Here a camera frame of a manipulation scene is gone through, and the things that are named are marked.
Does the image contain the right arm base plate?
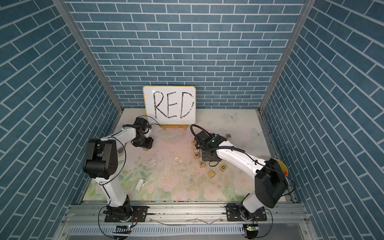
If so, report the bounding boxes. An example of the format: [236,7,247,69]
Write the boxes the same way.
[225,204,267,222]

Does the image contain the small white bottle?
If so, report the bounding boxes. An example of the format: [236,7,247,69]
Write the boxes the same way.
[135,179,146,192]

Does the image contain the yellow bucket of markers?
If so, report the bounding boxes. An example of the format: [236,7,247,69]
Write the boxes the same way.
[275,159,289,176]

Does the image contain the white whiteboard yellow frame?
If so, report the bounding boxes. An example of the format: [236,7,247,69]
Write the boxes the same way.
[143,86,197,125]

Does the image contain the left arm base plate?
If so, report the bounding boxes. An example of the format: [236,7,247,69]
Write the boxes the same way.
[103,206,149,224]

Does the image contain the wooden whiteboard stand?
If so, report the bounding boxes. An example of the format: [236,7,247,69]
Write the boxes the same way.
[161,125,188,131]

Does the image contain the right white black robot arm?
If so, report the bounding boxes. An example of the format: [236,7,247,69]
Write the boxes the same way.
[190,124,289,221]

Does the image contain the wooden block green D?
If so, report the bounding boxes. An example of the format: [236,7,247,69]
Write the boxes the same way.
[220,165,227,172]

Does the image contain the newspaper print flag can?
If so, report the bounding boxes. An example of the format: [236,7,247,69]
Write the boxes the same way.
[117,147,125,156]

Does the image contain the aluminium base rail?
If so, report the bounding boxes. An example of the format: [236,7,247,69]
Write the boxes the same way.
[54,201,317,240]

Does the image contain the wooden block yellow letter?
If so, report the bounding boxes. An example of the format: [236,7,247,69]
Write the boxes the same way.
[208,171,216,179]

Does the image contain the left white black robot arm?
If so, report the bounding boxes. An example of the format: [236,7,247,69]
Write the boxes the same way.
[83,117,154,222]

